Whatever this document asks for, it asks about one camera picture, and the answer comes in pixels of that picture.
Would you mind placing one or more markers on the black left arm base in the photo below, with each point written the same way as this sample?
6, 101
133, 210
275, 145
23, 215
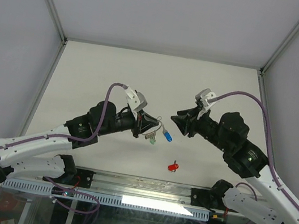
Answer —
75, 175

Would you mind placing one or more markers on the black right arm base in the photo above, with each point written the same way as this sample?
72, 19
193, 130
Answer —
210, 198

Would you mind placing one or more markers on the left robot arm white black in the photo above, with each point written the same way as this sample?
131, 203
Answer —
20, 156

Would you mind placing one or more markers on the aluminium frame post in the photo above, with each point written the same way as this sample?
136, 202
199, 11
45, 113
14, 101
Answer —
51, 7
262, 74

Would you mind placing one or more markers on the left aluminium frame post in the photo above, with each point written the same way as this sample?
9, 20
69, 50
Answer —
51, 7

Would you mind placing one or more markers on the right aluminium frame post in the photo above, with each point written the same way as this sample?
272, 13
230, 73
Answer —
262, 74

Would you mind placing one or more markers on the white slotted cable duct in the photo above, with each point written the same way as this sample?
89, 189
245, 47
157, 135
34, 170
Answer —
126, 202

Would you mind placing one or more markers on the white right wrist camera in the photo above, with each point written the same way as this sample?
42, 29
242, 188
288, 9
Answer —
205, 100

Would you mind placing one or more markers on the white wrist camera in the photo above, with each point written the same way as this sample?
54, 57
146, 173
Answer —
205, 100
136, 100

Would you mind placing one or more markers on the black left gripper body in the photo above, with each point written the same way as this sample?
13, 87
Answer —
137, 128

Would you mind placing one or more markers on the key with red tag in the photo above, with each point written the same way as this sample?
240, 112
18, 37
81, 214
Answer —
173, 167

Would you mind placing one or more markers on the metal keyring with clips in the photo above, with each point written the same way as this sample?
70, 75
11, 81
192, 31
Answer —
153, 133

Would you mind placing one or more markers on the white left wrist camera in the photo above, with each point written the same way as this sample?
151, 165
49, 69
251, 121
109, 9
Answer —
136, 100

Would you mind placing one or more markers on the aluminium mounting rail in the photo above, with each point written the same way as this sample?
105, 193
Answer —
106, 182

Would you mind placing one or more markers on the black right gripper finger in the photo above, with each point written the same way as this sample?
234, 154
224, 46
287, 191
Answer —
186, 114
182, 123

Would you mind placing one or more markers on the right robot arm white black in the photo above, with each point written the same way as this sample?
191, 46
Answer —
246, 160

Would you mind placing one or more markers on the key with blue tag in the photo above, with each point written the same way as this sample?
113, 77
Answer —
167, 135

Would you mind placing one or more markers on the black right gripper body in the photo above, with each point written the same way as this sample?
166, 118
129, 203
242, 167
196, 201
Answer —
199, 126

